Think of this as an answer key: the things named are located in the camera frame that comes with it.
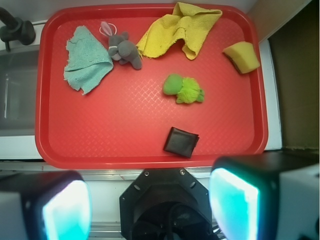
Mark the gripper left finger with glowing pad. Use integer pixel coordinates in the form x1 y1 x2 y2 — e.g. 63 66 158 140
0 170 92 240

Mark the grey plush bunny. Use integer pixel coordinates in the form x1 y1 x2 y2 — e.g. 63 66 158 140
99 21 142 70

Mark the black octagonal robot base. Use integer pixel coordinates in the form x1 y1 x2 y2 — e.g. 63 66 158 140
119 168 218 240

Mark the metal sink basin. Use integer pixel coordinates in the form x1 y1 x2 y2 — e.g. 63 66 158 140
0 50 39 137

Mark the yellow cloth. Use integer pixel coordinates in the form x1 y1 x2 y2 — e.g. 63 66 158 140
136 2 223 61

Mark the yellow sponge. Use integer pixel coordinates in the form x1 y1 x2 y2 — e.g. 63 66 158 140
222 41 261 74

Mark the red plastic tray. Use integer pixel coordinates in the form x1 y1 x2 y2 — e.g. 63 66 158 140
35 4 268 169

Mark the green fuzzy plush toy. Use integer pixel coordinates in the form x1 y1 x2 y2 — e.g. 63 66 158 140
162 73 205 104

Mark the dark brown leather wallet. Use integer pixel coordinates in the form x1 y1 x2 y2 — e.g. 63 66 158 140
163 127 200 159

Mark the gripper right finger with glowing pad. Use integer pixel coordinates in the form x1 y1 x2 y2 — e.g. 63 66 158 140
208 151 320 240

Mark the light blue cloth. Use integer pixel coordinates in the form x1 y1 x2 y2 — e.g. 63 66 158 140
63 25 114 95

